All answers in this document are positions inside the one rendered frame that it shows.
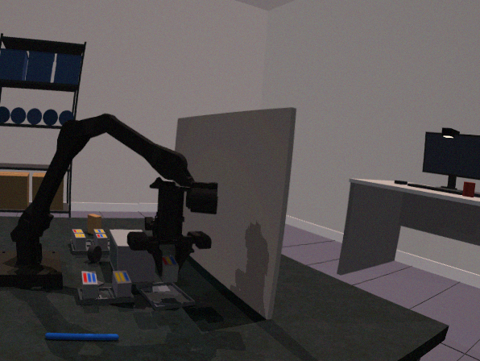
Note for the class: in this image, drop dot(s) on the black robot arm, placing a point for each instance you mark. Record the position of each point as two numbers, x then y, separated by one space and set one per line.
74 134

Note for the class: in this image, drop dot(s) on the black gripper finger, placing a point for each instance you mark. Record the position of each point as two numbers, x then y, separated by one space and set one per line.
182 255
158 260

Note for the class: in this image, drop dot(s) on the blue rod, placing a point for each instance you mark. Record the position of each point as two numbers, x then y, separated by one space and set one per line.
81 336

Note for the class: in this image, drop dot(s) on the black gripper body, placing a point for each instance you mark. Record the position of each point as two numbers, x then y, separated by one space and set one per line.
169 227

